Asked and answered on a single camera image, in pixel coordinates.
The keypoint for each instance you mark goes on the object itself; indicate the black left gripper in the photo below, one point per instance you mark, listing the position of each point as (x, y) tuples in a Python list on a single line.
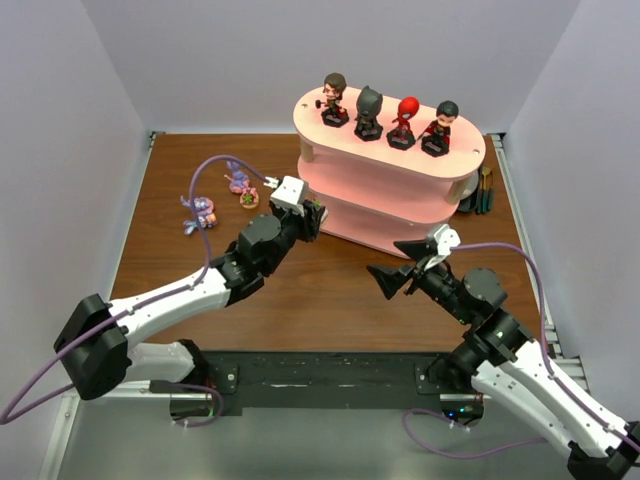
[(310, 220)]

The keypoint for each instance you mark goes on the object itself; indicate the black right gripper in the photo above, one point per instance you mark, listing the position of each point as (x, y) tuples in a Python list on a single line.
[(414, 273)]

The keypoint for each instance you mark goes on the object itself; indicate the pink donut toy green star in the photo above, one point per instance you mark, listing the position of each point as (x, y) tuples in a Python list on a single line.
[(249, 198)]

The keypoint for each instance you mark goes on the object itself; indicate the brown-haired hero figurine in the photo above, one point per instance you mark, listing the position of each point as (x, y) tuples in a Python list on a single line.
[(332, 112)]

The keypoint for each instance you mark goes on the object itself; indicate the black-haired figurine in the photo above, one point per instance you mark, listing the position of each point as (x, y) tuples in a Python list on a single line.
[(435, 139)]

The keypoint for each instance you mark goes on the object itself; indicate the red spider hero figurine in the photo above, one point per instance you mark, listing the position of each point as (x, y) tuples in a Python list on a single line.
[(401, 136)]

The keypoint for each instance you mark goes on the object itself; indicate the black bat-masked figurine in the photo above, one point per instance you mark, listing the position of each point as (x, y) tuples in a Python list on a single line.
[(368, 106)]

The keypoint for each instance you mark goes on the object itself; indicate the red white cake toy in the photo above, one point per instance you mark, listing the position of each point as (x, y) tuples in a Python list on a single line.
[(320, 211)]

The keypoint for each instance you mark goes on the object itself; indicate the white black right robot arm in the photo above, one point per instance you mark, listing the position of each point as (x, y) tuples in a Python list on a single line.
[(501, 358)]

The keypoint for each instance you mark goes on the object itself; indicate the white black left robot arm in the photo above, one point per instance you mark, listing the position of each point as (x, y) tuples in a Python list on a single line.
[(104, 344)]

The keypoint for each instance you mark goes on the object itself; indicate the pink three-tier oval shelf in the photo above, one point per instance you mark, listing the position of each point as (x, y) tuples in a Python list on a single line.
[(376, 194)]

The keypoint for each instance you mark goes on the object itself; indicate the dark tools behind shelf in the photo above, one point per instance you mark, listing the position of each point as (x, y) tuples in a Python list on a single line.
[(478, 195)]

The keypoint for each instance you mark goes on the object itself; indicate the purple bunny toy upright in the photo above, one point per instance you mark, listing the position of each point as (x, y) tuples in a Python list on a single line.
[(237, 178)]

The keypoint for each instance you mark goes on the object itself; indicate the purple bunny toy lying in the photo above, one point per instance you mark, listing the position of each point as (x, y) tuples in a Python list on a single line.
[(205, 216)]

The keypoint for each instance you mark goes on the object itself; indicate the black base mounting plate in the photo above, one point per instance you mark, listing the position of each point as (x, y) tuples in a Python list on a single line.
[(332, 380)]

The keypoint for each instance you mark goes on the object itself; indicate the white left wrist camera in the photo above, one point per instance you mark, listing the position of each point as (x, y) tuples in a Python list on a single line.
[(290, 194)]

